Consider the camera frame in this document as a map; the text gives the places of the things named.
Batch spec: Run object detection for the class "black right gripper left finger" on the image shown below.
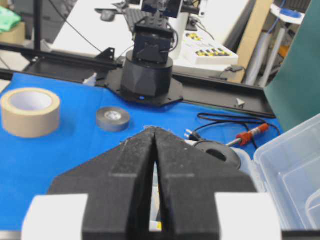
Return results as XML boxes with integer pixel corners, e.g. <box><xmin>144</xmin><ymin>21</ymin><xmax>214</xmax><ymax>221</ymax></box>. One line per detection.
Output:
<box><xmin>47</xmin><ymin>127</ymin><xmax>156</xmax><ymax>240</ymax></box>

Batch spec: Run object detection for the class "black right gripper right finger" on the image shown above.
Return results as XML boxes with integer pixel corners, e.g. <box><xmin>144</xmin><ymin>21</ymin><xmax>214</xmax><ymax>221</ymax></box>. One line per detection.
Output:
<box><xmin>154</xmin><ymin>127</ymin><xmax>257</xmax><ymax>240</ymax></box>

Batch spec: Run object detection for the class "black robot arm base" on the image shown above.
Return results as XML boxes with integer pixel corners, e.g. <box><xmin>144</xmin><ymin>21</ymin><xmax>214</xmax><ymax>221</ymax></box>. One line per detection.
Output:
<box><xmin>104</xmin><ymin>14</ymin><xmax>184</xmax><ymax>107</ymax></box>

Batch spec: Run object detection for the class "clear plastic toolbox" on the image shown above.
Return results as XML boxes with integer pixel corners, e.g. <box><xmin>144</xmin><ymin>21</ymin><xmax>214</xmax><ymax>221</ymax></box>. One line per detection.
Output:
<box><xmin>234</xmin><ymin>113</ymin><xmax>320</xmax><ymax>231</ymax></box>

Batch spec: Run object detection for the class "black tape roll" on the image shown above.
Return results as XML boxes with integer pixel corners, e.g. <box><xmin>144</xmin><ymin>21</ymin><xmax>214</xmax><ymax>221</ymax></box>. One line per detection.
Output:
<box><xmin>192</xmin><ymin>140</ymin><xmax>242</xmax><ymax>170</ymax></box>

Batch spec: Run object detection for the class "blue table mat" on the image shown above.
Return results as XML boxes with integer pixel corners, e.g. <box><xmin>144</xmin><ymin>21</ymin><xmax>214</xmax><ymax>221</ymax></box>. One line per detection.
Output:
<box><xmin>0</xmin><ymin>72</ymin><xmax>285</xmax><ymax>231</ymax></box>

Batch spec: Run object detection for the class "beige masking tape roll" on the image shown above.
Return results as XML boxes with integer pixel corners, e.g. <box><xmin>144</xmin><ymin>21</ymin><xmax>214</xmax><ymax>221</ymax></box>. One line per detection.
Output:
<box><xmin>0</xmin><ymin>87</ymin><xmax>61</xmax><ymax>138</ymax></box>

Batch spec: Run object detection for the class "white box with yellow labels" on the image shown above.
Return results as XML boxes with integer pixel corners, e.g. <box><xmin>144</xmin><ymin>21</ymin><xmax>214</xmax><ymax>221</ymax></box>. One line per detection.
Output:
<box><xmin>181</xmin><ymin>31</ymin><xmax>239</xmax><ymax>65</ymax></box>

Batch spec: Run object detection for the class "dark green board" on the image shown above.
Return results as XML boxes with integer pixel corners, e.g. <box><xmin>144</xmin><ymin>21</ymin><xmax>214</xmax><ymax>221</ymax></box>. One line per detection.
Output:
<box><xmin>264</xmin><ymin>0</ymin><xmax>320</xmax><ymax>132</ymax></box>

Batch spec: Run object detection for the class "black keyboard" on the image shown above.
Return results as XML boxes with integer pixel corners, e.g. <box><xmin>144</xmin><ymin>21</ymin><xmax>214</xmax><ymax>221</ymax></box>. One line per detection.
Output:
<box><xmin>124</xmin><ymin>8</ymin><xmax>149</xmax><ymax>33</ymax></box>

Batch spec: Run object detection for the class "cardboard sheet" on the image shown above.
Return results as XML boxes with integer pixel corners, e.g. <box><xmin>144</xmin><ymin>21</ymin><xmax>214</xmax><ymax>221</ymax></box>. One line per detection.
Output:
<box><xmin>237</xmin><ymin>0</ymin><xmax>274</xmax><ymax>66</ymax></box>

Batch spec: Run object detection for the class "green cloth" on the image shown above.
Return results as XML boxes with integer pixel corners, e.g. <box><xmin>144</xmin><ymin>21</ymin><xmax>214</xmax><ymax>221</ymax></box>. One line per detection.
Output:
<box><xmin>0</xmin><ymin>6</ymin><xmax>22</xmax><ymax>33</ymax></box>

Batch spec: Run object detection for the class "black power cable with plug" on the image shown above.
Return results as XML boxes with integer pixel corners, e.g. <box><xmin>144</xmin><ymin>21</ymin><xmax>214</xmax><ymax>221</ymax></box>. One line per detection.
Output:
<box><xmin>184</xmin><ymin>112</ymin><xmax>281</xmax><ymax>149</ymax></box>

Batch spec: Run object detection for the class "grey duct tape roll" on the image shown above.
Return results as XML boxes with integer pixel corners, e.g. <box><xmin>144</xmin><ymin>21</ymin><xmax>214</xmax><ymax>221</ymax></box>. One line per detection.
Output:
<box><xmin>96</xmin><ymin>106</ymin><xmax>131</xmax><ymax>132</ymax></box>

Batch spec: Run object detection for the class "red handled soldering iron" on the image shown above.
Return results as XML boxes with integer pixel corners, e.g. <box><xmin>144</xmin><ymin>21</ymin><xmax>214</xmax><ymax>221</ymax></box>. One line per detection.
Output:
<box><xmin>226</xmin><ymin>123</ymin><xmax>269</xmax><ymax>147</ymax></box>

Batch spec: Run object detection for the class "black aluminium rail frame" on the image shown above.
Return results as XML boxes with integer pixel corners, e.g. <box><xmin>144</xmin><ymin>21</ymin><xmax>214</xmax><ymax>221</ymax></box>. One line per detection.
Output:
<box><xmin>0</xmin><ymin>43</ymin><xmax>275</xmax><ymax>118</ymax></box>

